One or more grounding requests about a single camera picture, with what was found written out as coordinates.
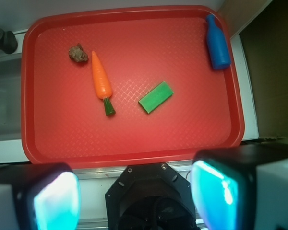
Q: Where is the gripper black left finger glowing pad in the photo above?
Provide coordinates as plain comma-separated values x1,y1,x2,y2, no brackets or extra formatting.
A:
0,163,81,230

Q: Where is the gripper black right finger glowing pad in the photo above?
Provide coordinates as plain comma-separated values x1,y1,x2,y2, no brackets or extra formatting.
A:
190,143,288,230

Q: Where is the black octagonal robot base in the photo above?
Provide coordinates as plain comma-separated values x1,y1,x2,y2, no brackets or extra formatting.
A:
105,163,199,230

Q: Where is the green rectangular block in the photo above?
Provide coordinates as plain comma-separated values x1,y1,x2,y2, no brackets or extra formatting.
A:
138,81,174,114

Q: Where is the orange toy carrot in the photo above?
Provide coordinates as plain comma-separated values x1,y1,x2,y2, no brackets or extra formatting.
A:
91,51,116,116

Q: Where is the red plastic tray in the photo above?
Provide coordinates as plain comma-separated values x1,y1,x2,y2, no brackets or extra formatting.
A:
21,6,244,168

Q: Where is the blue toy bottle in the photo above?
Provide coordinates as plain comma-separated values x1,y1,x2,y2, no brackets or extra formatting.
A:
206,14,231,70

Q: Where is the brown rock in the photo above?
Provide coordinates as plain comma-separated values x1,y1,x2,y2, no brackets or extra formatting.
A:
68,43,88,62

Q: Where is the black clamp knob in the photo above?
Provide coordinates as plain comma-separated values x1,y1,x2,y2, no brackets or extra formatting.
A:
0,29,18,55

